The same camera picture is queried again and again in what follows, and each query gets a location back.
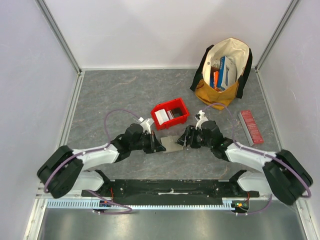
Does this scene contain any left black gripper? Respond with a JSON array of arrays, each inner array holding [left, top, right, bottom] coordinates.
[[130, 130, 166, 154]]

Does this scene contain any grey card holder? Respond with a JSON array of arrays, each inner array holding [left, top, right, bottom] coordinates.
[[160, 135, 184, 153]]

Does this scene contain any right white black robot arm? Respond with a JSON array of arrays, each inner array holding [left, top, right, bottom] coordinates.
[[177, 120, 313, 206]]

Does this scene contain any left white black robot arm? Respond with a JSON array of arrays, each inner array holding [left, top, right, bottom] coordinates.
[[36, 123, 167, 199]]

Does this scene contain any red plastic bin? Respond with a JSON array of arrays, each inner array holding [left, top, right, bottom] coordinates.
[[150, 97, 190, 131]]

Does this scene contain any red grey flat box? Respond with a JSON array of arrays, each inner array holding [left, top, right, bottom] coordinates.
[[238, 110, 264, 147]]

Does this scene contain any orange box in bag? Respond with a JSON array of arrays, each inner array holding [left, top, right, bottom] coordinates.
[[209, 71, 219, 91]]

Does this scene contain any blue box in bag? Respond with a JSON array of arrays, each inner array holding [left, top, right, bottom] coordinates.
[[217, 56, 231, 92]]

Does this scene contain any yellow canvas tote bag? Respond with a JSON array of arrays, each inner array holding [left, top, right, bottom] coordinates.
[[190, 37, 253, 110]]

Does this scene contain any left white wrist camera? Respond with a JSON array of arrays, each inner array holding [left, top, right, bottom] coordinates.
[[138, 117, 154, 134]]

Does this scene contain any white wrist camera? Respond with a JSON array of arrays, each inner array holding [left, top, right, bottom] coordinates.
[[138, 117, 154, 134], [195, 110, 208, 130]]

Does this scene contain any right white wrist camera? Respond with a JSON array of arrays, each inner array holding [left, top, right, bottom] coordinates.
[[195, 110, 208, 130]]

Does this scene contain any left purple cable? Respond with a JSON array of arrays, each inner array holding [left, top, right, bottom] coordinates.
[[43, 109, 146, 194]]

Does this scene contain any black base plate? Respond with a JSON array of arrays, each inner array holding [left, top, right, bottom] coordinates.
[[96, 179, 260, 206]]

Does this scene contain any blue slotted cable duct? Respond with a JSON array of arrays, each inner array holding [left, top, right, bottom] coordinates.
[[46, 198, 248, 209]]

